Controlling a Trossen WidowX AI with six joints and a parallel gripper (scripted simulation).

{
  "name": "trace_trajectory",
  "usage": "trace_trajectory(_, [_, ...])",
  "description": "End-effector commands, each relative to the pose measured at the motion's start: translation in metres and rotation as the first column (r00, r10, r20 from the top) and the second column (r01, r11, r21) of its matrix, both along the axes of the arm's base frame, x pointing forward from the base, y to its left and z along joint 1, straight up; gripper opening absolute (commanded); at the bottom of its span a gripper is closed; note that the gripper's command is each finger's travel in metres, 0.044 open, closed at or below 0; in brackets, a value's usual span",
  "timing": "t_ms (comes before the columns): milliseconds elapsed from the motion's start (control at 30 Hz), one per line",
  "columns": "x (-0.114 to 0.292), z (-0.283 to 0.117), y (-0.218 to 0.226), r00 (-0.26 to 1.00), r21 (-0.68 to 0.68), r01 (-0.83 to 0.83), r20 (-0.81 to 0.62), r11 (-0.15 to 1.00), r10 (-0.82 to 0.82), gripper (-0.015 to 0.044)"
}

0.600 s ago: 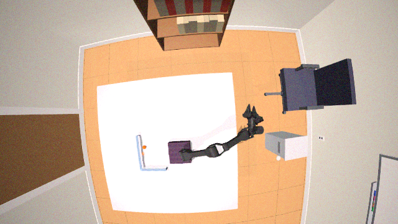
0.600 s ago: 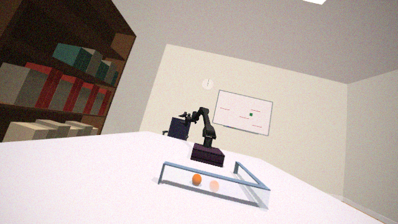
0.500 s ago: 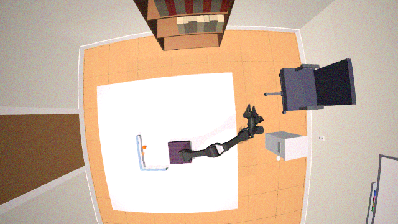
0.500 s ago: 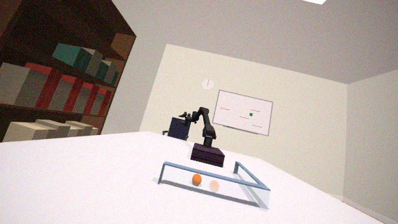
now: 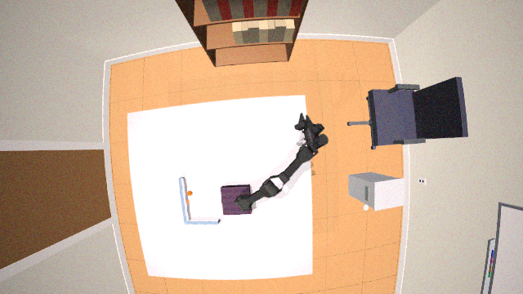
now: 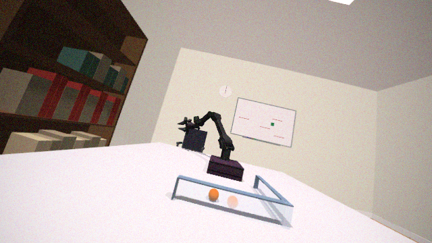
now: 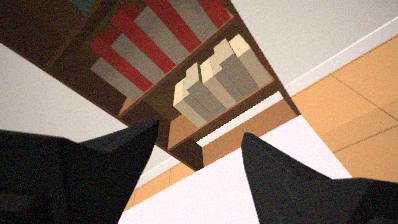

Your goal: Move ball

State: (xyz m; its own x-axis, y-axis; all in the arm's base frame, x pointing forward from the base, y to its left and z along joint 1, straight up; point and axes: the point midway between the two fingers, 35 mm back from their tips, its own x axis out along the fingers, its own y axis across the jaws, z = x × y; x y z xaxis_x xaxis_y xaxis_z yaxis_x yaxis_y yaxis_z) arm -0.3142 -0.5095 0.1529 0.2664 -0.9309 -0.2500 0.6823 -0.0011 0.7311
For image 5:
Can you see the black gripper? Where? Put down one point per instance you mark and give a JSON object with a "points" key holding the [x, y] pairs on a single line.
{"points": [[305, 124]]}

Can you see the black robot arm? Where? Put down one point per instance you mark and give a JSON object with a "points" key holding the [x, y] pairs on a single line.
{"points": [[305, 154]]}

